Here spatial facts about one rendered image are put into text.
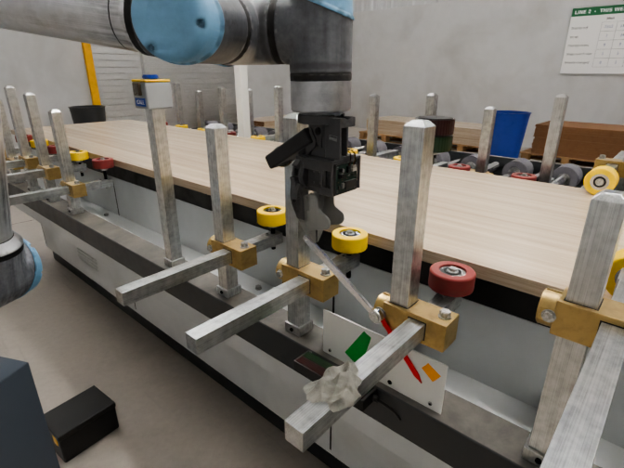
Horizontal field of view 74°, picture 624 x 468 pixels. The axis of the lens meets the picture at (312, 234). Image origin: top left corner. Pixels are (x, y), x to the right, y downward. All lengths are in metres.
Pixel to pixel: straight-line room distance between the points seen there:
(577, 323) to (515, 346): 0.33
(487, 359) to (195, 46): 0.79
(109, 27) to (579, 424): 0.63
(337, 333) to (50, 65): 8.05
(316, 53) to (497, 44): 7.87
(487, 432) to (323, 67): 0.61
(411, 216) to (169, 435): 1.35
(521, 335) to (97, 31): 0.85
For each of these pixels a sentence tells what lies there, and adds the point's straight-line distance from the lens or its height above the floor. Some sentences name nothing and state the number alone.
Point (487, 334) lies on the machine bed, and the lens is 0.95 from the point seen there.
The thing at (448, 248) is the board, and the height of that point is 0.90.
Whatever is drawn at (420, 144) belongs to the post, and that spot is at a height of 1.14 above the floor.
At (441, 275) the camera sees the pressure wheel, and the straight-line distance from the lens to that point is 0.77.
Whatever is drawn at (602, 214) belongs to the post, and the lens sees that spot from 0.58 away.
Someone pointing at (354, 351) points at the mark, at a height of 0.74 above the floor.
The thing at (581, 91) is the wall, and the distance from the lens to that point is 7.98.
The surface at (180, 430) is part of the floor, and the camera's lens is 1.78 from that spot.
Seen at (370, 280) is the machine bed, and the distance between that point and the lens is 1.04.
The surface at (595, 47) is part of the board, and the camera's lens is 7.94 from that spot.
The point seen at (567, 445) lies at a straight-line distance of 0.43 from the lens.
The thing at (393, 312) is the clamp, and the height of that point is 0.86.
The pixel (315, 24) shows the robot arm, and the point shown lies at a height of 1.30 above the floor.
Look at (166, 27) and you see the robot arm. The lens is 0.53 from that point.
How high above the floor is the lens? 1.24
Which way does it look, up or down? 21 degrees down
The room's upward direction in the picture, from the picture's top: straight up
